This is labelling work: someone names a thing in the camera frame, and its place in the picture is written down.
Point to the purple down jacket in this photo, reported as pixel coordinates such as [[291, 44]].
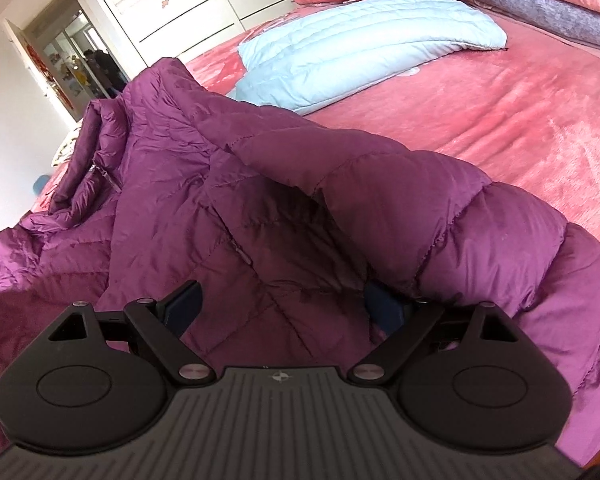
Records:
[[300, 195]]

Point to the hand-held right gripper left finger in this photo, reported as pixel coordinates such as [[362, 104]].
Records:
[[184, 306]]

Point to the blue round object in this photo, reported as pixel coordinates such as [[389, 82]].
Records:
[[41, 183]]

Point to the grey rolled blanket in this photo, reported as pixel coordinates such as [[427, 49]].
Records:
[[545, 10]]

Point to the white sliding wardrobe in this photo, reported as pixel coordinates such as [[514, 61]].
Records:
[[180, 5]]

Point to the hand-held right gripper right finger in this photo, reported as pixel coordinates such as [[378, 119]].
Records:
[[384, 310]]

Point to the pink plush bed blanket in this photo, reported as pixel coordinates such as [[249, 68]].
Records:
[[505, 110]]

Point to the light blue down jacket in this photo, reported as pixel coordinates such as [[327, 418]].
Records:
[[360, 50]]

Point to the open doorway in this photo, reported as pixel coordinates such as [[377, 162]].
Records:
[[60, 55]]

